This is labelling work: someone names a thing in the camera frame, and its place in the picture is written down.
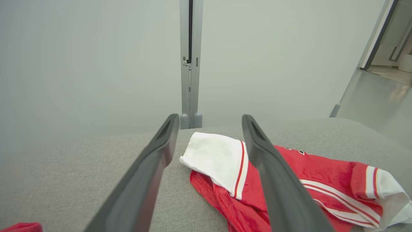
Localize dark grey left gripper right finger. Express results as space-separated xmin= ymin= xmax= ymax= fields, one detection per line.
xmin=242 ymin=114 xmax=335 ymax=232

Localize white frame with black strip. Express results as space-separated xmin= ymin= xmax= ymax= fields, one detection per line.
xmin=357 ymin=0 xmax=400 ymax=71

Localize grey partition post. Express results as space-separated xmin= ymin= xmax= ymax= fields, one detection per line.
xmin=179 ymin=0 xmax=204 ymax=130

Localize red white-trimmed shorts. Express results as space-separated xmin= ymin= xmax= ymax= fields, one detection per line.
xmin=0 ymin=222 xmax=43 ymax=232

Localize red white basketball jersey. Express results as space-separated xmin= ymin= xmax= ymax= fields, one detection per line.
xmin=180 ymin=131 xmax=412 ymax=232

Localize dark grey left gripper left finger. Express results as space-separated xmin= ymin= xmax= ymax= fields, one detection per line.
xmin=84 ymin=113 xmax=180 ymax=232

